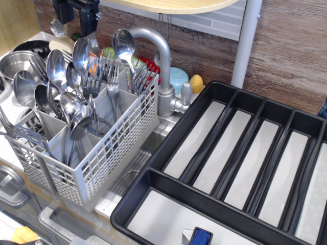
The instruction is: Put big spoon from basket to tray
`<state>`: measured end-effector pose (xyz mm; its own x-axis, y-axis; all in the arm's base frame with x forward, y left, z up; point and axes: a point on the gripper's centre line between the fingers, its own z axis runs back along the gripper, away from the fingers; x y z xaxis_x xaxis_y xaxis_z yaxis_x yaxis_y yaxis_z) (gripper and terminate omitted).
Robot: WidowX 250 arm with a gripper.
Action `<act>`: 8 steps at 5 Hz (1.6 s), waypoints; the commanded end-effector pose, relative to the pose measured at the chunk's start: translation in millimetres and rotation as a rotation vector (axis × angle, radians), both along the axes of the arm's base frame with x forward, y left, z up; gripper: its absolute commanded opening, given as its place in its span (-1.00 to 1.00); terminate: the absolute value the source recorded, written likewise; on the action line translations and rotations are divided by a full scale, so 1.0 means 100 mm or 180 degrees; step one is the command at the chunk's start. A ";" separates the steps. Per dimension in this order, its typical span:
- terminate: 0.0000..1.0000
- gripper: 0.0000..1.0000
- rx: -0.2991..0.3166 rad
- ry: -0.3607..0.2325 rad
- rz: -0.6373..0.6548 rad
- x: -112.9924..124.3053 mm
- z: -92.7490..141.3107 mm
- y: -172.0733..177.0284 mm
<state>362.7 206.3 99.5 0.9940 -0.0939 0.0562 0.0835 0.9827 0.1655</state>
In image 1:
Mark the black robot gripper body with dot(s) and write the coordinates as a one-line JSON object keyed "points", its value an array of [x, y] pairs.
{"points": [[79, 5]]}

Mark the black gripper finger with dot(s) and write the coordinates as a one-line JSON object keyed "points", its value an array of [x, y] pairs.
{"points": [[65, 13], [89, 21]]}

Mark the big steel spoon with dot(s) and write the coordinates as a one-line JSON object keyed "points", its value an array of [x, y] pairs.
{"points": [[81, 56]]}

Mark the tall steel spoon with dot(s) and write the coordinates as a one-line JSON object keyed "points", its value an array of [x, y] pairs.
{"points": [[124, 46]]}

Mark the steel spoon upper left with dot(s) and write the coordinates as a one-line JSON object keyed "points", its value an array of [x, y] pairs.
{"points": [[56, 70]]}

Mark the small steel spoon middle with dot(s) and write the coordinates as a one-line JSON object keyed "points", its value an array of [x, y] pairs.
{"points": [[74, 79]]}

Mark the steel spoon far left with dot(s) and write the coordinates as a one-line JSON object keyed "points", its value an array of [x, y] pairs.
{"points": [[24, 86]]}

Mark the steel spoon front compartment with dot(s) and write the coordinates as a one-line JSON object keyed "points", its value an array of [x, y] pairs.
{"points": [[78, 123]]}

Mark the grey plastic cutlery basket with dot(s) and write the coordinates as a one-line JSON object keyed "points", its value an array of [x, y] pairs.
{"points": [[80, 172]]}

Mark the black cutlery tray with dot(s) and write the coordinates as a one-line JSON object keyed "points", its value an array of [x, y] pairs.
{"points": [[243, 168]]}

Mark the hanging perforated ladle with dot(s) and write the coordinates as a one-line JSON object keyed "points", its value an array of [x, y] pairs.
{"points": [[58, 29]]}

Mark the hanging steel fork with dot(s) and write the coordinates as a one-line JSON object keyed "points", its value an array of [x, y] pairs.
{"points": [[93, 44]]}

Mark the cream toy bread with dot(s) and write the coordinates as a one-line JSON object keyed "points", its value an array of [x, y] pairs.
{"points": [[62, 44]]}

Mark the black stove burner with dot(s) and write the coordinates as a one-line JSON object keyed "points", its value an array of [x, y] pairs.
{"points": [[39, 47]]}

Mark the wooden shelf board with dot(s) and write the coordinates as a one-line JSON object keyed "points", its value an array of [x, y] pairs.
{"points": [[176, 7]]}

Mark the steel pot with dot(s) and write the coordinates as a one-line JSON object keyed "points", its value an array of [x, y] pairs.
{"points": [[14, 62]]}

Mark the steel fork centre compartment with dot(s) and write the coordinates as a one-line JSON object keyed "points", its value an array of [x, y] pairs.
{"points": [[113, 88]]}

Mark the steel fork compartment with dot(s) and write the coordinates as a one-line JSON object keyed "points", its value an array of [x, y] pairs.
{"points": [[141, 79], [113, 88]]}

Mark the steel fork right compartment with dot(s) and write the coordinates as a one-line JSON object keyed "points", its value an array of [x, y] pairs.
{"points": [[141, 79]]}

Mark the light blue toy bowl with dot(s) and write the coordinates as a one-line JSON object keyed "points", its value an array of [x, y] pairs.
{"points": [[178, 77]]}

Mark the silver toy faucet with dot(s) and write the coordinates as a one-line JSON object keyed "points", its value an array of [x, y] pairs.
{"points": [[168, 103]]}

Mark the yellow toy corn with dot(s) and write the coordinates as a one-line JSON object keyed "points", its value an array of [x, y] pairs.
{"points": [[196, 83]]}

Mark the steel fork lower left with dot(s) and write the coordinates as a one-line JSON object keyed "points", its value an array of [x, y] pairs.
{"points": [[18, 131]]}

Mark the blue object bottom edge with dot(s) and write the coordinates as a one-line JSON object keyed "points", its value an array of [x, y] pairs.
{"points": [[197, 236]]}

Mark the white shelf post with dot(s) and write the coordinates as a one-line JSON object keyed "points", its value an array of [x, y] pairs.
{"points": [[249, 25]]}

